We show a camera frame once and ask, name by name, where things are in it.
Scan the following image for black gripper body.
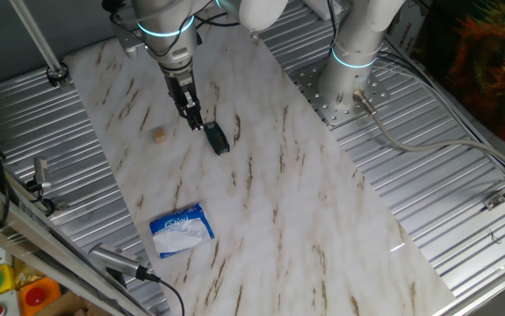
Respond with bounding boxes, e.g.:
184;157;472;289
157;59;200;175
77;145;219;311
163;68;200;113

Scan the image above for light wooden board pieces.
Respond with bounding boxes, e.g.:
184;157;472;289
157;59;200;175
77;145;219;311
36;291;100;316

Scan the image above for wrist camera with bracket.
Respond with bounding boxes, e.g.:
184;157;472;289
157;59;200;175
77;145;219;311
111;19;144;59

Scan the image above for orange box red button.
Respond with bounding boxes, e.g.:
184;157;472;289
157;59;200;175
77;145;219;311
18;276;62;316

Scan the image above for dark folding hex key set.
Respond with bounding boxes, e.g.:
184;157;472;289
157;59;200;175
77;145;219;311
202;121;231;156

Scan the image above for white marble pattern board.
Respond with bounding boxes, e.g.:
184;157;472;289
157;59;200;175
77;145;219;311
62;17;455;316

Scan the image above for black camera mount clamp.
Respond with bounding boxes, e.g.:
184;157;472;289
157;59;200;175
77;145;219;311
24;179;69;217

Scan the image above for grey cable with metal connector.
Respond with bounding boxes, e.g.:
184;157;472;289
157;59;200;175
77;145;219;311
351;90;505;177

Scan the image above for golden foil bag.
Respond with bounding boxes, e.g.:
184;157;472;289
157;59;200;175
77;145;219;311
12;258;46;289

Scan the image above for silver depth camera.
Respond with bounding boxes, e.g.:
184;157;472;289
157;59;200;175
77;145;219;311
88;242;161;283
32;156;54;190

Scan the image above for colourful fuzzy cloth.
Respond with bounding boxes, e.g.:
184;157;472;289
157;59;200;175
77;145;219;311
414;0;505;162

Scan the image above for grey box red button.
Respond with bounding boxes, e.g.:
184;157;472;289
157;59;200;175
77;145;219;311
0;289;23;316

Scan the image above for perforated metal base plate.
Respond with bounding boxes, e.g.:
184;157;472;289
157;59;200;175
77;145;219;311
291;56;392;128

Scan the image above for black camera cable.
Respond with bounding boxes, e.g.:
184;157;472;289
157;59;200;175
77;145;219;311
144;267;186;316

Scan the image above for small metal corner bracket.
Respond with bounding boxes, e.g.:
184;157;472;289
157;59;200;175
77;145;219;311
483;192;505;211

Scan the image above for blue white tissue pack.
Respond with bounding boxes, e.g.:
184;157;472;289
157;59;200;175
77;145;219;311
148;202;216;259

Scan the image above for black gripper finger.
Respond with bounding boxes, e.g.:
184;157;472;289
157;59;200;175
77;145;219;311
176;104;194;129
184;94;205;133

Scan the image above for aluminium pole with black foot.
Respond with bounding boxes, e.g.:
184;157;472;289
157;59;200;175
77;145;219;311
8;0;71;88

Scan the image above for cardboard box red print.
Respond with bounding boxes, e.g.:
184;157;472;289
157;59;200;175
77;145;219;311
386;0;433;61

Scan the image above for thin cable bundle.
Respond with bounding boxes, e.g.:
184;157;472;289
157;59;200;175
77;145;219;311
377;38;505;179

